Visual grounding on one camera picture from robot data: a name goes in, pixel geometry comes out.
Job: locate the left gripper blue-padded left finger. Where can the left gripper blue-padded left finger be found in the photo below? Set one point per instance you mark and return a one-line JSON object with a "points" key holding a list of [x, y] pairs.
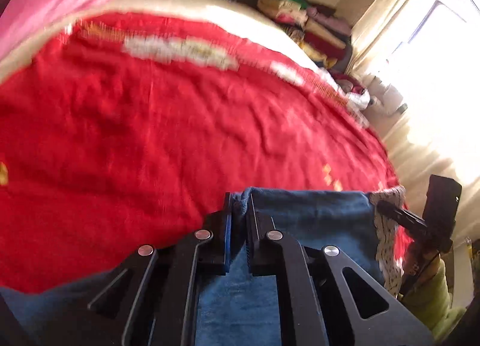
{"points": [[215, 240]]}

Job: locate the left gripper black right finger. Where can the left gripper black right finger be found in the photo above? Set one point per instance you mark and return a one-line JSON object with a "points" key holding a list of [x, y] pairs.
{"points": [[263, 255]]}

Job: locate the green sleeved right forearm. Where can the green sleeved right forearm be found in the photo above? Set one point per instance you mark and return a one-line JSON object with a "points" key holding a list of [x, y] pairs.
{"points": [[430, 302]]}

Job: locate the red floral bedspread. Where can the red floral bedspread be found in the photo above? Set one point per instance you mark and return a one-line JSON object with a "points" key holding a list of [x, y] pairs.
{"points": [[129, 128]]}

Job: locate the cream window curtain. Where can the cream window curtain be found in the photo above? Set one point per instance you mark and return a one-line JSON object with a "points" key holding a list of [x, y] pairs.
{"points": [[429, 51]]}

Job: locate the stack of folded clothes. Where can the stack of folded clothes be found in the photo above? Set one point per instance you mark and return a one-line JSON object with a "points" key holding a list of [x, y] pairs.
{"points": [[325, 38]]}

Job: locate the cream bed sheet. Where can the cream bed sheet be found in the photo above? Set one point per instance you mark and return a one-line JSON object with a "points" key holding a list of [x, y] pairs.
{"points": [[236, 19]]}

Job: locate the pink satin quilt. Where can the pink satin quilt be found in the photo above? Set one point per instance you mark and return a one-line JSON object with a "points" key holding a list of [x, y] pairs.
{"points": [[22, 18]]}

